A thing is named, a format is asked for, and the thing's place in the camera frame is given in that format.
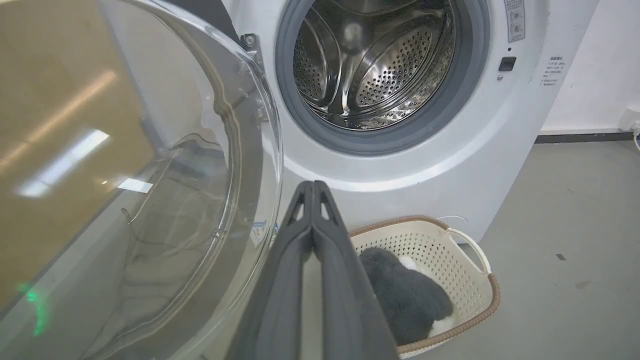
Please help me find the white front-load washing machine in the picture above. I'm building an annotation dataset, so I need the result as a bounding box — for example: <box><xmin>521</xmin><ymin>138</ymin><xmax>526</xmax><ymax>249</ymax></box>
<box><xmin>220</xmin><ymin>0</ymin><xmax>601</xmax><ymax>249</ymax></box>

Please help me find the cream perforated laundry basket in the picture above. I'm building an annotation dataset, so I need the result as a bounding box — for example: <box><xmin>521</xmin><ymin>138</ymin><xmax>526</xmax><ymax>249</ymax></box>
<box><xmin>349</xmin><ymin>215</ymin><xmax>502</xmax><ymax>360</ymax></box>

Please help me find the transparent washer door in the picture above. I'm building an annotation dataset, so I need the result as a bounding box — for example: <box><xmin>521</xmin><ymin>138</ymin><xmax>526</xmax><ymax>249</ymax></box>
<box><xmin>0</xmin><ymin>0</ymin><xmax>284</xmax><ymax>360</ymax></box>

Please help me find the dark grey towel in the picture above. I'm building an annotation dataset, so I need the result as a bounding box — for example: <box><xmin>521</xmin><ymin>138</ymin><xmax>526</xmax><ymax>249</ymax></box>
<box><xmin>359</xmin><ymin>247</ymin><xmax>456</xmax><ymax>347</ymax></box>

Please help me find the white wall power socket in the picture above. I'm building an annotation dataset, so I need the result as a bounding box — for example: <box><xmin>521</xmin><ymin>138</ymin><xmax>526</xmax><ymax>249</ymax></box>
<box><xmin>618</xmin><ymin>106</ymin><xmax>640</xmax><ymax>151</ymax></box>

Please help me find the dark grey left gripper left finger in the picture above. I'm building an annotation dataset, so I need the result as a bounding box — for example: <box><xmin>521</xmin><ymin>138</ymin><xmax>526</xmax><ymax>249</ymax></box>
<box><xmin>226</xmin><ymin>181</ymin><xmax>314</xmax><ymax>360</ymax></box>

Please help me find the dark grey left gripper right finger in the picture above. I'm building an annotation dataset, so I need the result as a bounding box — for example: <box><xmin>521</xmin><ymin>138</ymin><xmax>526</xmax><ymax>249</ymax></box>
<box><xmin>312</xmin><ymin>180</ymin><xmax>400</xmax><ymax>360</ymax></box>

